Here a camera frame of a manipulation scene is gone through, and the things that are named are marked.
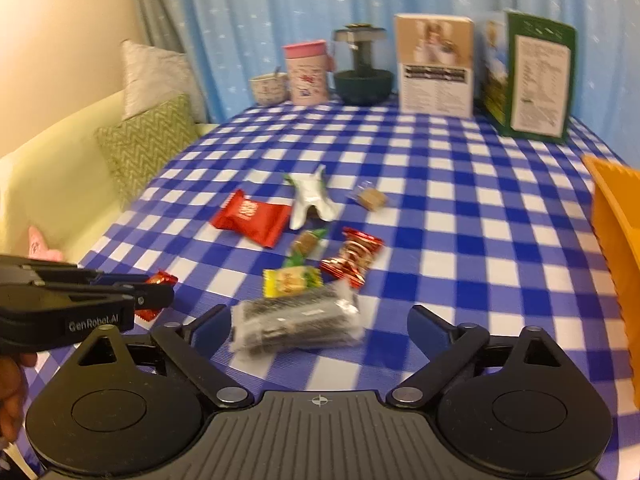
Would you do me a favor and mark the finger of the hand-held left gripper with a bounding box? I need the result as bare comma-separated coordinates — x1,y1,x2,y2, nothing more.
117,284,175,311
97,271,152,287

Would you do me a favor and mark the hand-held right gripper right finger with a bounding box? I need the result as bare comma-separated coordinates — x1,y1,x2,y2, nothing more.
386,305,568,407

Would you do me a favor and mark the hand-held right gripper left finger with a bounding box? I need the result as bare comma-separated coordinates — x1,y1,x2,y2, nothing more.
75,304,255,407

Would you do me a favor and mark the small red candy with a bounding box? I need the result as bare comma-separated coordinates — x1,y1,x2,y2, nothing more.
134,270,179,321

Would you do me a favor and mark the dark bar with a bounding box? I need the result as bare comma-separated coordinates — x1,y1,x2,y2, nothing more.
230,280,365,362

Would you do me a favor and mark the red and gold candy packet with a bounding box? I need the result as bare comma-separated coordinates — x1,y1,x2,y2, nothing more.
320,227,385,290

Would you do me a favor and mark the red snack packet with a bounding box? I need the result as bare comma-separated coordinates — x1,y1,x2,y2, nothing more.
210,189,292,250

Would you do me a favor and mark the green-ended candy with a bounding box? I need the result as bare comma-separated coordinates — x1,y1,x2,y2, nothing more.
284,227,329,268

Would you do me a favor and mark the orange plastic tray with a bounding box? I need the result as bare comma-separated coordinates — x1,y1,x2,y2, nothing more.
582,155,640,413

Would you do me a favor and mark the person's left hand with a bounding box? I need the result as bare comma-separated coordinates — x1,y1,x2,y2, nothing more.
0,352,38,442

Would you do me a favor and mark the pink plush toy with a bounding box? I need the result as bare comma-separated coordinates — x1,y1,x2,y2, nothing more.
27,225,66,263

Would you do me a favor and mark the yellow candy packet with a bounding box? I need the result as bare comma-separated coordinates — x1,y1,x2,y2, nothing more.
263,266,323,301

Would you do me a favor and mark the pale yellow sofa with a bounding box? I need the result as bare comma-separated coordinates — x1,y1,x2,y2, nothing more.
0,89,221,273

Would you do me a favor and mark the green zigzag pillow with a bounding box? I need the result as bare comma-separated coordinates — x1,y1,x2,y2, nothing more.
95,92,202,211

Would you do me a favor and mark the blue checked tablecloth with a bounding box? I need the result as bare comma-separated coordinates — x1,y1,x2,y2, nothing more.
30,97,640,480

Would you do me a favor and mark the brown candy in clear wrapper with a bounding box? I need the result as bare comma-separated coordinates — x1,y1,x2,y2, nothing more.
350,180,390,211

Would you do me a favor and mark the white foil packet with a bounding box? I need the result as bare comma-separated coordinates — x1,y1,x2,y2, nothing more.
284,164,339,231

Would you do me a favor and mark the silver white pillow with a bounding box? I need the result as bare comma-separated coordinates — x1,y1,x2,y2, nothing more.
120,39,208,123

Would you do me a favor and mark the ceramic cup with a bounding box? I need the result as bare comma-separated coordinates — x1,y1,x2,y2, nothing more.
249,72,291,107

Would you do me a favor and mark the white printed box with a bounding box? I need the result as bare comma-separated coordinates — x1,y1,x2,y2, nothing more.
394,13,475,120

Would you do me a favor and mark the dark green tabletop appliance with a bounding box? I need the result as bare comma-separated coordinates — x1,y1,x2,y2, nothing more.
332,23,394,107

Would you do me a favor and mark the pink lidded canister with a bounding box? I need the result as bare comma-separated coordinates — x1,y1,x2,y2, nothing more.
282,40,334,107

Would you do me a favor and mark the green printed box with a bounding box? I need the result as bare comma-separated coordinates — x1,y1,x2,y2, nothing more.
480,9,579,145

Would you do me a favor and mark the grey curtain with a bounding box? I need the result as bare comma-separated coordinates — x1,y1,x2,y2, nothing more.
131,0,206,121

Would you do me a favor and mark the blue star curtain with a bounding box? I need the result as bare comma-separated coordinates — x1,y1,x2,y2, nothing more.
167,0,640,123

